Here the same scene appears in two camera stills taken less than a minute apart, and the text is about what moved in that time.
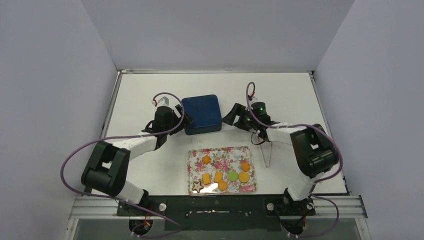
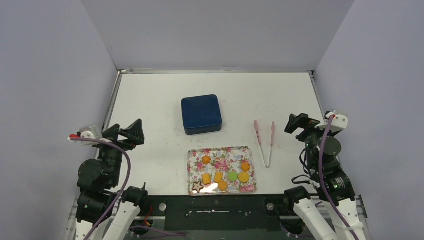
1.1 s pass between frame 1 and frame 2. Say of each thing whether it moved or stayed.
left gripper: moved
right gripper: moved
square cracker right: stayed
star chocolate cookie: stayed
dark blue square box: stayed
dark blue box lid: stayed
